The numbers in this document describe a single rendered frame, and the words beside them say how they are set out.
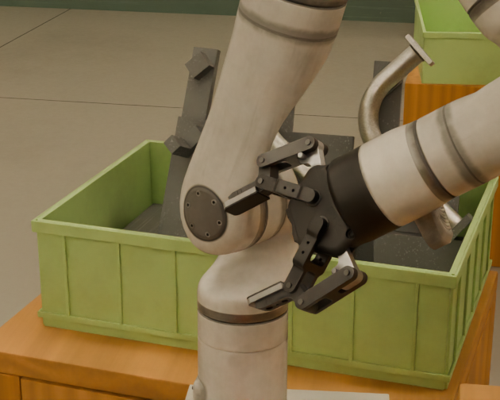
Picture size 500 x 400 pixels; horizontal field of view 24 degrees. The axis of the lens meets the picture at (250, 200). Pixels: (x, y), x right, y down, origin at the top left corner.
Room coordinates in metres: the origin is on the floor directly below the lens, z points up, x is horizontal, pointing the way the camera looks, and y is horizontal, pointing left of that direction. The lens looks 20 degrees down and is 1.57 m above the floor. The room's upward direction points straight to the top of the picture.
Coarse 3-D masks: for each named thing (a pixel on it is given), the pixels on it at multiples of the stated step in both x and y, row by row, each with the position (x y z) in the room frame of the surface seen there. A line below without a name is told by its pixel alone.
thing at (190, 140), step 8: (192, 128) 1.79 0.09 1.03; (200, 128) 1.80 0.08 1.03; (176, 136) 1.77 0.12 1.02; (184, 136) 1.79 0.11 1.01; (192, 136) 1.79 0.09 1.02; (168, 144) 1.76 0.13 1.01; (176, 144) 1.75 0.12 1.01; (184, 144) 1.77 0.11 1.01; (192, 144) 1.78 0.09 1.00; (176, 152) 1.75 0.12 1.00; (184, 152) 1.77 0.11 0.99; (192, 152) 1.79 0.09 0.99
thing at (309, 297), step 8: (336, 272) 0.86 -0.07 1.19; (344, 272) 0.86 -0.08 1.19; (352, 272) 0.85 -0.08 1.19; (328, 280) 0.86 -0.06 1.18; (336, 280) 0.86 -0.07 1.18; (344, 280) 0.85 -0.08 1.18; (352, 280) 0.86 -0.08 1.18; (312, 288) 0.87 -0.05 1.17; (320, 288) 0.86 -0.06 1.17; (328, 288) 0.86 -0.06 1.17; (336, 288) 0.86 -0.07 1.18; (352, 288) 0.87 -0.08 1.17; (304, 296) 0.87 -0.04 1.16; (312, 296) 0.86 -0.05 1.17; (320, 296) 0.86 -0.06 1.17; (328, 296) 0.86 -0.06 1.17; (336, 296) 0.87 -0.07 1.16; (344, 296) 0.87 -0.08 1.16; (296, 304) 0.86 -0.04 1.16; (304, 304) 0.86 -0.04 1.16; (312, 304) 0.86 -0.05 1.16; (320, 304) 0.87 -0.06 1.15; (328, 304) 0.87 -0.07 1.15
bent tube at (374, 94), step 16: (416, 48) 1.66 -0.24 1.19; (400, 64) 1.66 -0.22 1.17; (416, 64) 1.66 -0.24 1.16; (432, 64) 1.67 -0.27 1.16; (384, 80) 1.66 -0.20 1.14; (400, 80) 1.67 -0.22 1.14; (368, 96) 1.66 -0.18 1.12; (384, 96) 1.66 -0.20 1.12; (368, 112) 1.65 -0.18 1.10; (368, 128) 1.64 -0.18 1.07; (448, 208) 1.59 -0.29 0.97
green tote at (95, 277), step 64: (128, 192) 1.84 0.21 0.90; (64, 256) 1.54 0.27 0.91; (128, 256) 1.51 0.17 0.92; (192, 256) 1.48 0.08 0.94; (64, 320) 1.54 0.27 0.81; (128, 320) 1.51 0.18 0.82; (192, 320) 1.48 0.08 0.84; (320, 320) 1.42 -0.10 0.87; (384, 320) 1.39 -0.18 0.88; (448, 320) 1.37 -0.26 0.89
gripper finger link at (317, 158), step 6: (318, 144) 0.95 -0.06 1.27; (318, 150) 0.94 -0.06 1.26; (300, 156) 0.94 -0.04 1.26; (306, 156) 0.95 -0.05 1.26; (312, 156) 0.94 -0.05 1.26; (318, 156) 0.94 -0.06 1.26; (300, 162) 0.95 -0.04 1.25; (306, 162) 0.94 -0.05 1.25; (312, 162) 0.94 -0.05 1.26; (318, 162) 0.94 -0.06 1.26; (324, 162) 0.94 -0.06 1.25
